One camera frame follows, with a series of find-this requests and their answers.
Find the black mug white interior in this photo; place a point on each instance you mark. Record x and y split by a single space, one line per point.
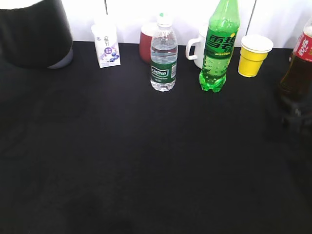
34 33

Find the cola bottle red label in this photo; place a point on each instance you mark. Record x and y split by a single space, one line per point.
296 83

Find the green sprite bottle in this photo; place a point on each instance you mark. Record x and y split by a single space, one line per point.
219 45

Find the yellow paper cup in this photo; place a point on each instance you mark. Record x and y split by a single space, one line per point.
254 50

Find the clear water bottle green label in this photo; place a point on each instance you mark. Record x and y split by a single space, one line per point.
164 50

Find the white ceramic mug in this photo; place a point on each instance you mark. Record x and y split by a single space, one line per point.
199 44

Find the red ceramic mug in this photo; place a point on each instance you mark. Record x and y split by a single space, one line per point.
146 34

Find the small blueberry milk carton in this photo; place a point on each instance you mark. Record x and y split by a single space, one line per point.
106 43

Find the grey ceramic mug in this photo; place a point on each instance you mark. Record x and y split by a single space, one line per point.
64 62

